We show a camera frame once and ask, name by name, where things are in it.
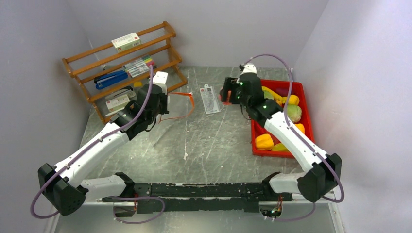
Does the wooden three-tier shelf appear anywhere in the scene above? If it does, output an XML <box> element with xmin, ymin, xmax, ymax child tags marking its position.
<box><xmin>62</xmin><ymin>21</ymin><xmax>188</xmax><ymax>124</ymax></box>

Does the green white staples box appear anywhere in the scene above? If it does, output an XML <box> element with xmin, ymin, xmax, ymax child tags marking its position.
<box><xmin>105</xmin><ymin>94</ymin><xmax>130</xmax><ymax>112</ymax></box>

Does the yellow banana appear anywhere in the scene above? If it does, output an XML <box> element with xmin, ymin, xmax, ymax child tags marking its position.
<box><xmin>262</xmin><ymin>86</ymin><xmax>283</xmax><ymax>105</ymax></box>

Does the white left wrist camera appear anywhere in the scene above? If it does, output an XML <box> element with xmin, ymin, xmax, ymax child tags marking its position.
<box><xmin>153</xmin><ymin>71</ymin><xmax>168</xmax><ymax>94</ymax></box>

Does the purple eggplant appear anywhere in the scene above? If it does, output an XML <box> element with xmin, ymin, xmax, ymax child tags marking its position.
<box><xmin>274</xmin><ymin>88</ymin><xmax>289</xmax><ymax>97</ymax></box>

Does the marker pen set pack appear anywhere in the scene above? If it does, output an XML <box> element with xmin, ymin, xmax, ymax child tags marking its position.
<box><xmin>123</xmin><ymin>55</ymin><xmax>157</xmax><ymax>78</ymax></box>

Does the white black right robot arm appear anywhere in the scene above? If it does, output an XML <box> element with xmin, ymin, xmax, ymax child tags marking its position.
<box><xmin>220</xmin><ymin>73</ymin><xmax>342</xmax><ymax>203</ymax></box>

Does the white box on top shelf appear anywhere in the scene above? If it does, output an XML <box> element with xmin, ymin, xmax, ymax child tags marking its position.
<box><xmin>111</xmin><ymin>33</ymin><xmax>141</xmax><ymax>53</ymax></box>

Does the yellow squash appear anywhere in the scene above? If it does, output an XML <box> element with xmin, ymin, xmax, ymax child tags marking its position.
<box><xmin>282</xmin><ymin>95</ymin><xmax>300</xmax><ymax>105</ymax></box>

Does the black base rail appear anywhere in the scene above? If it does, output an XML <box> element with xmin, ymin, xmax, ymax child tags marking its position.
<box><xmin>121</xmin><ymin>182</ymin><xmax>292</xmax><ymax>214</ymax></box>

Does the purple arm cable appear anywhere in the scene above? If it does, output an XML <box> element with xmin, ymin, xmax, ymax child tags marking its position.
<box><xmin>30</xmin><ymin>64</ymin><xmax>167</xmax><ymax>225</ymax></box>
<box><xmin>243</xmin><ymin>53</ymin><xmax>345</xmax><ymax>222</ymax></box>

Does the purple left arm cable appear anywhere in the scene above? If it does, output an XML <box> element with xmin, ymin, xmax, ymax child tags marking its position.
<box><xmin>30</xmin><ymin>64</ymin><xmax>167</xmax><ymax>225</ymax></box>

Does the ruler set clear package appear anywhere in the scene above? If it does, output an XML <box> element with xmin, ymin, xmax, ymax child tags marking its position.
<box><xmin>200</xmin><ymin>84</ymin><xmax>221</xmax><ymax>114</ymax></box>

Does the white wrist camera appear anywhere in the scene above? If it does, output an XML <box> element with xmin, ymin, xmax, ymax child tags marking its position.
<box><xmin>239</xmin><ymin>63</ymin><xmax>257</xmax><ymax>75</ymax></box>
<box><xmin>153</xmin><ymin>71</ymin><xmax>168</xmax><ymax>94</ymax></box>

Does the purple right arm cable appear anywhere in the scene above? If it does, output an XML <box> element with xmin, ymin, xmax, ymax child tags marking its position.
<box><xmin>243</xmin><ymin>53</ymin><xmax>345</xmax><ymax>222</ymax></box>

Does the yellow green mango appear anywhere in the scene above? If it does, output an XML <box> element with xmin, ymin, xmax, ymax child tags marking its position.
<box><xmin>271</xmin><ymin>143</ymin><xmax>289</xmax><ymax>152</ymax></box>

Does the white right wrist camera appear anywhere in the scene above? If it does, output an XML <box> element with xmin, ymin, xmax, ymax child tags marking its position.
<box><xmin>239</xmin><ymin>63</ymin><xmax>257</xmax><ymax>75</ymax></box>

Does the blue hole punch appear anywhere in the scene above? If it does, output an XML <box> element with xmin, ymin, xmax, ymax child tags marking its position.
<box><xmin>94</xmin><ymin>70</ymin><xmax>128</xmax><ymax>90</ymax></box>

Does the green cabbage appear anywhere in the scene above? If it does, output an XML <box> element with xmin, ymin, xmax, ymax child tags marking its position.
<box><xmin>263</xmin><ymin>90</ymin><xmax>274</xmax><ymax>100</ymax></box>
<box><xmin>287</xmin><ymin>104</ymin><xmax>302</xmax><ymax>123</ymax></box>

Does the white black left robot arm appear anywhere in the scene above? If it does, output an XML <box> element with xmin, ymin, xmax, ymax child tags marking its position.
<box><xmin>37</xmin><ymin>83</ymin><xmax>168</xmax><ymax>216</ymax></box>

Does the green cabbage far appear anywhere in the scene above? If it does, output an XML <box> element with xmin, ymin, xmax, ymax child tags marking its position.
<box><xmin>263</xmin><ymin>90</ymin><xmax>274</xmax><ymax>100</ymax></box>

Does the black white stapler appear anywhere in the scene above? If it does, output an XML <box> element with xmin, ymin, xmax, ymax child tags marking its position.
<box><xmin>104</xmin><ymin>86</ymin><xmax>134</xmax><ymax>100</ymax></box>

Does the yellow grey eraser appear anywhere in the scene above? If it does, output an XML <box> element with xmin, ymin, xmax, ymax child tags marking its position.
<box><xmin>133</xmin><ymin>81</ymin><xmax>143</xmax><ymax>88</ymax></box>

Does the green cabbage near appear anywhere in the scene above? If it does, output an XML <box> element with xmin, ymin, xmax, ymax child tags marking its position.
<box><xmin>287</xmin><ymin>104</ymin><xmax>302</xmax><ymax>123</ymax></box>

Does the yellow bell pepper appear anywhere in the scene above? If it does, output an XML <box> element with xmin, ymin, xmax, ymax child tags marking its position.
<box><xmin>295</xmin><ymin>123</ymin><xmax>306</xmax><ymax>134</ymax></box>
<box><xmin>255</xmin><ymin>133</ymin><xmax>275</xmax><ymax>151</ymax></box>

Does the clear zip bag orange zipper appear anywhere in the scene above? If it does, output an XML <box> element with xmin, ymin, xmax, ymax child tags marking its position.
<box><xmin>157</xmin><ymin>92</ymin><xmax>195</xmax><ymax>122</ymax></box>

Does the orange peach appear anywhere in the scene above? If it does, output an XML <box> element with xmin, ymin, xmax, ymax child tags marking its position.
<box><xmin>222</xmin><ymin>91</ymin><xmax>232</xmax><ymax>105</ymax></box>

